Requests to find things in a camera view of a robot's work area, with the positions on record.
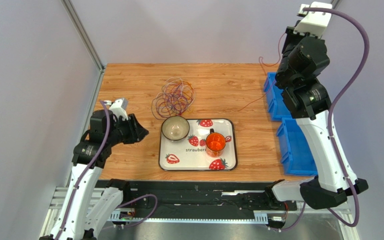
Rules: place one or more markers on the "near blue plastic bin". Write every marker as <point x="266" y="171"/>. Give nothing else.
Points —
<point x="296" y="157"/>

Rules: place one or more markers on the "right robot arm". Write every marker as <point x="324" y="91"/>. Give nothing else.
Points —
<point x="304" y="57"/>

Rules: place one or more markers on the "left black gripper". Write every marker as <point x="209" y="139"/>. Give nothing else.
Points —
<point x="136" y="132"/>

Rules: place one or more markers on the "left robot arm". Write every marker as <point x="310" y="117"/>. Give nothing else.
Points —
<point x="77" y="220"/>

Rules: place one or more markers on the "orange transparent mug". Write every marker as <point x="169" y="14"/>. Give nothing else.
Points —
<point x="215" y="144"/>

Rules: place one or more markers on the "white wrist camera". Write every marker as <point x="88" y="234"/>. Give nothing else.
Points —
<point x="313" y="23"/>
<point x="119" y="108"/>

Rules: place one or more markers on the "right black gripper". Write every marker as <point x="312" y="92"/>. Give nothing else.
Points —
<point x="290" y="34"/>

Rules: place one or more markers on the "aluminium frame rail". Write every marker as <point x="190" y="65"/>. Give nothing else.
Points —
<point x="123" y="215"/>

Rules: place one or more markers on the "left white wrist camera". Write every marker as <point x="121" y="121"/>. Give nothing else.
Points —
<point x="119" y="108"/>

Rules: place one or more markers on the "beige ceramic bowl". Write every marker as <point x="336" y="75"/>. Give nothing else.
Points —
<point x="175" y="128"/>

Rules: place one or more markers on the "far blue plastic bin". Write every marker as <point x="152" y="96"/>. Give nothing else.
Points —
<point x="275" y="105"/>

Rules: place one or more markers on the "white strawberry tray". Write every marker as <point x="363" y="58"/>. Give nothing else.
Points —
<point x="189" y="153"/>

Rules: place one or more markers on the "blue plastic bin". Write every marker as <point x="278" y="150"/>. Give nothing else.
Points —
<point x="275" y="105"/>
<point x="296" y="157"/>

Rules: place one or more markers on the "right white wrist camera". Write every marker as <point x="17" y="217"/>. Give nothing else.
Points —
<point x="313" y="23"/>

